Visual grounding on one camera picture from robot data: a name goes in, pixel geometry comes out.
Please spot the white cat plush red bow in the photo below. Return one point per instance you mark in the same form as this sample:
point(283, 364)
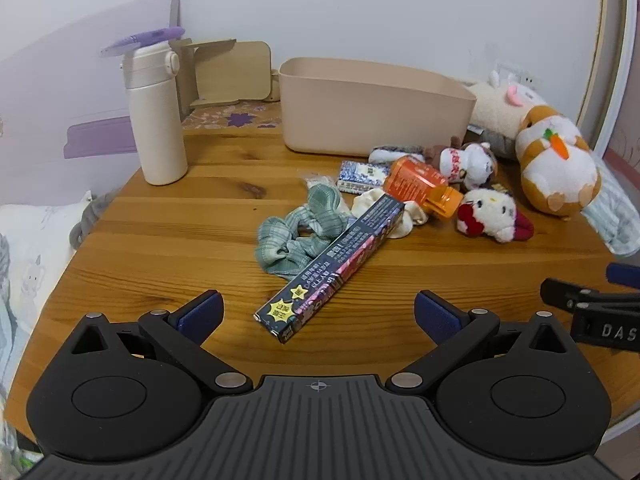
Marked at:
point(490, 215)

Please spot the blue white tissue pack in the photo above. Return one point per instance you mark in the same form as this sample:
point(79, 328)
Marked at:
point(362, 175)

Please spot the wooden desktop stand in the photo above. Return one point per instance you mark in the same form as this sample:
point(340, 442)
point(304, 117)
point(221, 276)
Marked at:
point(230, 72)

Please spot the white wall socket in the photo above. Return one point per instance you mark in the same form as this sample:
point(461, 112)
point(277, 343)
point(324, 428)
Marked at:
point(520, 77)

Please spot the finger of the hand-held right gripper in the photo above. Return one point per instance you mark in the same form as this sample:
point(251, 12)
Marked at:
point(625, 276)
point(565, 294)

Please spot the floral table mat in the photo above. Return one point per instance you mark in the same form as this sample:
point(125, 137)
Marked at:
point(235, 119)

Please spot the lavender white headboard panel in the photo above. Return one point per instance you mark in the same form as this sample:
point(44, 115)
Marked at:
point(60, 90)

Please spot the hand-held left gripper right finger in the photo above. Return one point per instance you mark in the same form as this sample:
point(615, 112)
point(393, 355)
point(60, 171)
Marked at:
point(437, 317)

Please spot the striped green cloth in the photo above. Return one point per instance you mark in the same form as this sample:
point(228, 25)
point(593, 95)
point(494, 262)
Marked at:
point(617, 215)

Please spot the beige plastic container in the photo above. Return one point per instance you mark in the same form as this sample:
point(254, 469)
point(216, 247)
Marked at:
point(370, 110)

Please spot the small clear wrapped packet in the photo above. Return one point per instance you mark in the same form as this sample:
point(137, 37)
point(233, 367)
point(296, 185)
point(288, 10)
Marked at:
point(318, 180)

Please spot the brown white squirrel plush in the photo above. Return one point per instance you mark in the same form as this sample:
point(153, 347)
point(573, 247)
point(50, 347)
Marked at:
point(465, 162)

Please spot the cream plush pillow pink ear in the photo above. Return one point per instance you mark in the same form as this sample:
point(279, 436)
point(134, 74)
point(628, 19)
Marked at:
point(495, 105)

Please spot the green plaid scrunchie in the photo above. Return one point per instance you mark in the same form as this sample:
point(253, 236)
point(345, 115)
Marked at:
point(300, 240)

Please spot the beige door frame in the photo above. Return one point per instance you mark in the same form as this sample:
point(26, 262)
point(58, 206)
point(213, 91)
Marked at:
point(607, 35)

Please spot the white thermos bottle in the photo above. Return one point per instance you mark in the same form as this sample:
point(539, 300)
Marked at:
point(155, 120)

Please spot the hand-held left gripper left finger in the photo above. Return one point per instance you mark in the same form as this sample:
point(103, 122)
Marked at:
point(202, 312)

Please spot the long dark printed box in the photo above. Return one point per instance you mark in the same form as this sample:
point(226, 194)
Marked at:
point(340, 260)

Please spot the purple pen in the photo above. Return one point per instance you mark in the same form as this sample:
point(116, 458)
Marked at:
point(142, 39)

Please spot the white printed bedsheet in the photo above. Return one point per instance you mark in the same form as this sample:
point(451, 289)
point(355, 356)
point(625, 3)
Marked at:
point(30, 270)

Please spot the orange white hamster plush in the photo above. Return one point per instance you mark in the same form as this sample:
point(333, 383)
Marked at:
point(555, 170)

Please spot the orange plastic bottle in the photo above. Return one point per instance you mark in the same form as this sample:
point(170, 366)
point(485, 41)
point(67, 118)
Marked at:
point(417, 182)

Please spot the cream scrunchie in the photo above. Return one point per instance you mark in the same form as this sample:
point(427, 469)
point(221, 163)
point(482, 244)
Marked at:
point(407, 217)

